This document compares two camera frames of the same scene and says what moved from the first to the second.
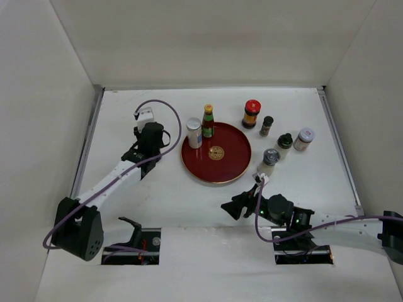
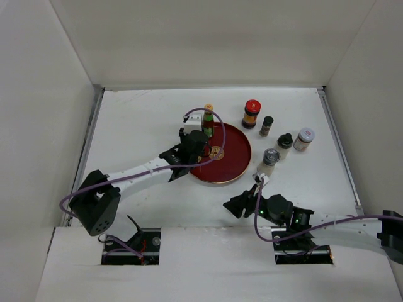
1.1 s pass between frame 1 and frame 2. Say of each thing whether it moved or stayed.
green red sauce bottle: stayed
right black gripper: stayed
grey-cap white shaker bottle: stayed
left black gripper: moved
